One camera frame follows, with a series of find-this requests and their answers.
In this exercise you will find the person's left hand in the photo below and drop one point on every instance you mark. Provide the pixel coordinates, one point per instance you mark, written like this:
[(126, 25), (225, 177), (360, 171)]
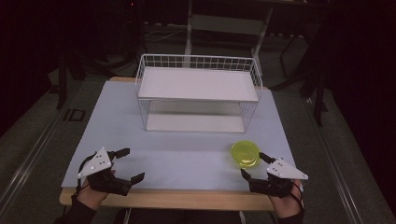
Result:
[(90, 197)]

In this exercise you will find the pale blue table board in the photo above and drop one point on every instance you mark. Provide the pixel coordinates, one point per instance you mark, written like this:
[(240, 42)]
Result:
[(174, 161)]

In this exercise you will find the yellow-green plastic bowl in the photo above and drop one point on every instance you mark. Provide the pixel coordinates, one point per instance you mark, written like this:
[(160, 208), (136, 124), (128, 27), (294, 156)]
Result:
[(246, 154)]

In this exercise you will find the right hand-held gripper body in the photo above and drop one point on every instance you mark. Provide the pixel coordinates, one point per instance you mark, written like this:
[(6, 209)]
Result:
[(281, 170)]

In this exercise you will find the black stand leg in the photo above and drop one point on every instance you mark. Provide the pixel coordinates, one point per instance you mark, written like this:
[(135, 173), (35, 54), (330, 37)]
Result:
[(320, 99), (61, 84)]

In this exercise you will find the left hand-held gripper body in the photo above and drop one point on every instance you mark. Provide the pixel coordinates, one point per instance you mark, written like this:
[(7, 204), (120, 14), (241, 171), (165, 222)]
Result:
[(99, 162)]

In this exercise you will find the person's right hand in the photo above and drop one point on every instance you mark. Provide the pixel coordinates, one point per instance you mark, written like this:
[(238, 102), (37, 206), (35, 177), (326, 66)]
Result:
[(289, 205)]

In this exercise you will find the grey metal stand frame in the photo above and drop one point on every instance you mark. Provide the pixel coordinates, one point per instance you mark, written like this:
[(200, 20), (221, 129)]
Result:
[(229, 25)]

